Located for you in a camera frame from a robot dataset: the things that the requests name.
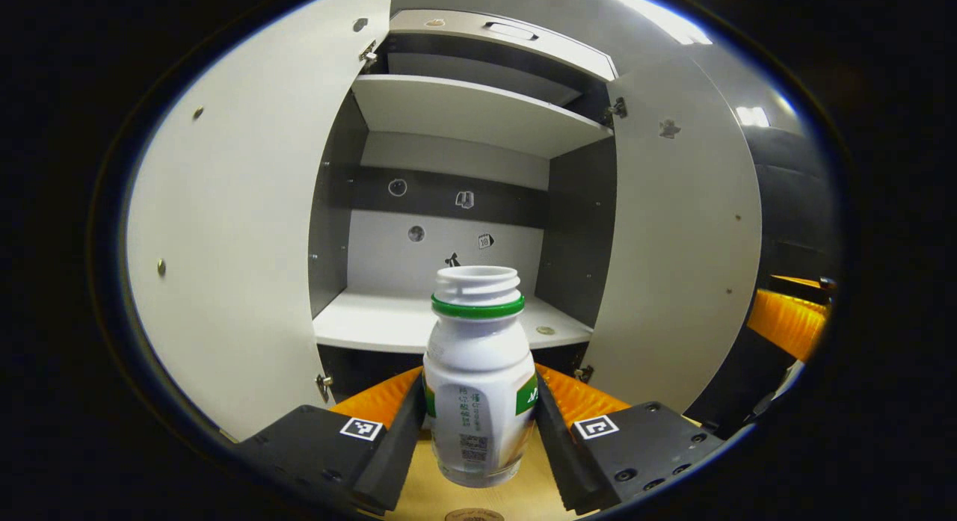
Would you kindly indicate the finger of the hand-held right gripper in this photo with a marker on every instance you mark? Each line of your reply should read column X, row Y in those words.
column 822, row 283
column 789, row 323

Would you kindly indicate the white plastic bottle green label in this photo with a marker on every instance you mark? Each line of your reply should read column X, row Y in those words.
column 475, row 356

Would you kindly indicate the white cabinet door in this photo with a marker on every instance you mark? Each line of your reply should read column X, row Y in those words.
column 673, row 244
column 239, row 207

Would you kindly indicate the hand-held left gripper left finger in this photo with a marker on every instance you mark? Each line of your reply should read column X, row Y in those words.
column 396, row 446

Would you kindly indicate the white cabinet shelf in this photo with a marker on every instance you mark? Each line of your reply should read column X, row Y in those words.
column 471, row 110

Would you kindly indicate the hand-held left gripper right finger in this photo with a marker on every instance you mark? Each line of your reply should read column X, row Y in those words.
column 561, row 446

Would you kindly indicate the round wooden coaster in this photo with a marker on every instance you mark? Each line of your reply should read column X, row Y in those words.
column 475, row 516

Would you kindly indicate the black backdrop cloth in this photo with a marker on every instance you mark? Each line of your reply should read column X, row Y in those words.
column 792, row 207

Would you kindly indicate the small ceiling light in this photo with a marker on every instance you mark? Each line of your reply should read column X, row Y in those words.
column 751, row 116

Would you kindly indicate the metal door hinge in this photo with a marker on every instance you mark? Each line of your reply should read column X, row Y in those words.
column 324, row 384
column 617, row 108
column 583, row 373
column 368, row 55

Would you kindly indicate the white cabinet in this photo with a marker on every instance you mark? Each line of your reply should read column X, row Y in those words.
column 389, row 327

